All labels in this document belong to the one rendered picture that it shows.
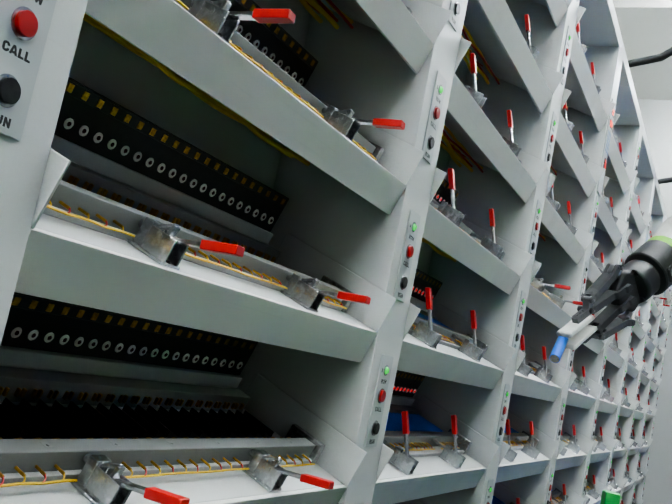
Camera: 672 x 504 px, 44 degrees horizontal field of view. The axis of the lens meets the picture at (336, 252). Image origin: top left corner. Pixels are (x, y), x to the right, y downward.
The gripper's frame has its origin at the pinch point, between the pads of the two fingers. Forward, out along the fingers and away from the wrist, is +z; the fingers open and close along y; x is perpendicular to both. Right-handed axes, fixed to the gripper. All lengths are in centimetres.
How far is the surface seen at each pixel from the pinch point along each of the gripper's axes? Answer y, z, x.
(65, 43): -76, 75, -39
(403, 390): 8.5, 19.3, 30.9
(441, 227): -31.5, 21.3, -0.3
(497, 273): -8.7, -1.3, 17.3
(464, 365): -2.2, 18.5, 9.7
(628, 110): 14, -144, 92
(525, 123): -27, -33, 31
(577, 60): -30, -64, 40
